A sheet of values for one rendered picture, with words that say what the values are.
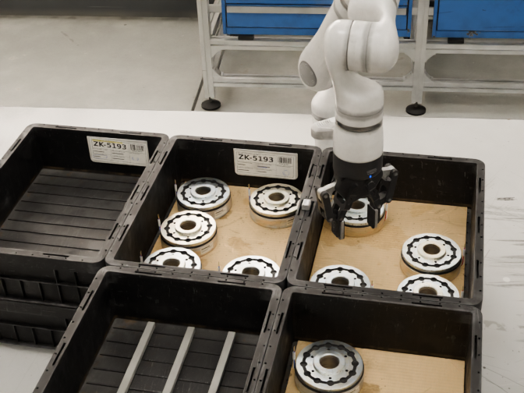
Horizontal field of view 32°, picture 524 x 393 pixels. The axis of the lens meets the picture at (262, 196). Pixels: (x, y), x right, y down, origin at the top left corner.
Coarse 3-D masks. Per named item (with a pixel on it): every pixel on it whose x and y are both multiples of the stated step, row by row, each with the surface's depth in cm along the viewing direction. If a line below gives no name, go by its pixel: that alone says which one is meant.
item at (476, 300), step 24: (480, 168) 163; (312, 192) 159; (480, 192) 157; (312, 216) 153; (480, 216) 152; (480, 240) 146; (480, 264) 142; (336, 288) 138; (360, 288) 138; (480, 288) 137
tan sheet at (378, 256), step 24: (384, 216) 169; (408, 216) 169; (432, 216) 168; (456, 216) 168; (336, 240) 164; (360, 240) 163; (384, 240) 163; (456, 240) 162; (336, 264) 158; (360, 264) 158; (384, 264) 158; (384, 288) 153; (456, 288) 152
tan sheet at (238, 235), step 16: (240, 192) 177; (176, 208) 173; (240, 208) 173; (224, 224) 169; (240, 224) 169; (256, 224) 169; (160, 240) 166; (224, 240) 165; (240, 240) 165; (256, 240) 165; (272, 240) 164; (208, 256) 161; (224, 256) 161; (240, 256) 161; (272, 256) 161
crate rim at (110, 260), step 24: (168, 144) 173; (240, 144) 173; (264, 144) 172; (288, 144) 172; (312, 168) 167; (144, 192) 161; (120, 240) 152; (288, 240) 148; (120, 264) 145; (144, 264) 145; (288, 264) 143
